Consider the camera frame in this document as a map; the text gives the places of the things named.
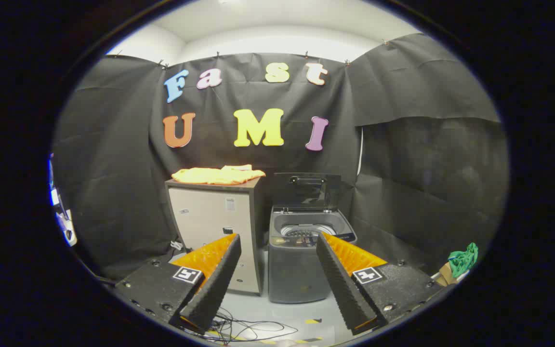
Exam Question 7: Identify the orange polo shirt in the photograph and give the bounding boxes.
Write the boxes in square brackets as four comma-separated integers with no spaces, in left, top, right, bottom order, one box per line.
[171,164,267,186]

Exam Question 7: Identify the brown cardboard piece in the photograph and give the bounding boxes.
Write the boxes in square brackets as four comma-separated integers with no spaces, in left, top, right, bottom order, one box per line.
[438,263,457,286]

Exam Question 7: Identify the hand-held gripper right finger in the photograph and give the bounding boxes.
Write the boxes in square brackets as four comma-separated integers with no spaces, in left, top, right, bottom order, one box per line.
[316,232,445,336]

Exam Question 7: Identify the black floor cables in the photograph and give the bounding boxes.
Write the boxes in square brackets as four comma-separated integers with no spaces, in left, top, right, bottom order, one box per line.
[181,308,300,344]

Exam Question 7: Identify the grey washing machine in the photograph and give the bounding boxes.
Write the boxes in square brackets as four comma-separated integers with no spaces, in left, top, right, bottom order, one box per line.
[267,206,358,305]

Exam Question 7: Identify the white wall cable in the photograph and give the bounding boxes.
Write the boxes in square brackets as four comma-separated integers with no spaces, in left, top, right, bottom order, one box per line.
[357,126,365,177]

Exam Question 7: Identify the beige cabinet with dark sides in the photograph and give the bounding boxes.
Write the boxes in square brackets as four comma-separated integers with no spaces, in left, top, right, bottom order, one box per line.
[164,177,265,296]

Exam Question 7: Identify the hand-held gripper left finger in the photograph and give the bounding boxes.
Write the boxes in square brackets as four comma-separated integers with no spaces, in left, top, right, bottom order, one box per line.
[114,233,242,334]

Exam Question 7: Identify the green cloth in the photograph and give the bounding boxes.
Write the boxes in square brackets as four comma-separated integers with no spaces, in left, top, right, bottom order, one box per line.
[448,242,479,279]

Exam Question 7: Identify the dark glass washing machine lid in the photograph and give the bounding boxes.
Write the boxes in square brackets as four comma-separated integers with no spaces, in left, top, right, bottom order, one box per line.
[272,172,342,213]

